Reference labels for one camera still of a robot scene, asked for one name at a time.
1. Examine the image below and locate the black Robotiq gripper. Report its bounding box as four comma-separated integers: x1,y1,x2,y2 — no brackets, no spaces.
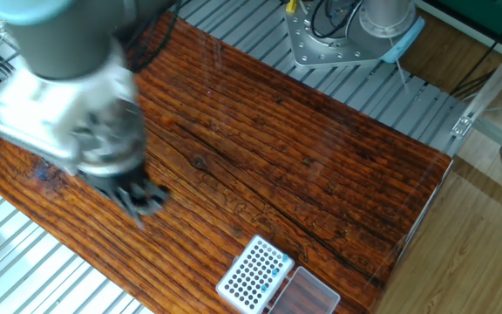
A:
78,163,172,228

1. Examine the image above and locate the white pipette tip rack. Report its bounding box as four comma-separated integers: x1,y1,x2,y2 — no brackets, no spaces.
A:
214,234,296,314

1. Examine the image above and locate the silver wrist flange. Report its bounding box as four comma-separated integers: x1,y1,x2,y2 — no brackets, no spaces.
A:
74,98,147,178

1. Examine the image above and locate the clear plastic rack lid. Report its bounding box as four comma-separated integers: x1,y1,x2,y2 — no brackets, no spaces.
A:
268,265,342,314

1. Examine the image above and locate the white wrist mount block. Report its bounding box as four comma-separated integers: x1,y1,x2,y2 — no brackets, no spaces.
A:
0,41,141,165

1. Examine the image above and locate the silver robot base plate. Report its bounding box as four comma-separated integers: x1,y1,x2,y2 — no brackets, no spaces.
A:
284,2,394,69

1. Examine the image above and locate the black base cable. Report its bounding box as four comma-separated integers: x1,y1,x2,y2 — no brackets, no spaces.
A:
309,0,363,39

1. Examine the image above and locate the white cable tie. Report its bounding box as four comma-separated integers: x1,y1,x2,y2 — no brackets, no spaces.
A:
388,37,411,95

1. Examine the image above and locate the thin black floor cable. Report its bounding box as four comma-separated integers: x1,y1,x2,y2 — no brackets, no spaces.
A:
450,38,500,99

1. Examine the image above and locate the aluminium frame post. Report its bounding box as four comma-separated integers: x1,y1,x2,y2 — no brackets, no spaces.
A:
449,28,502,140

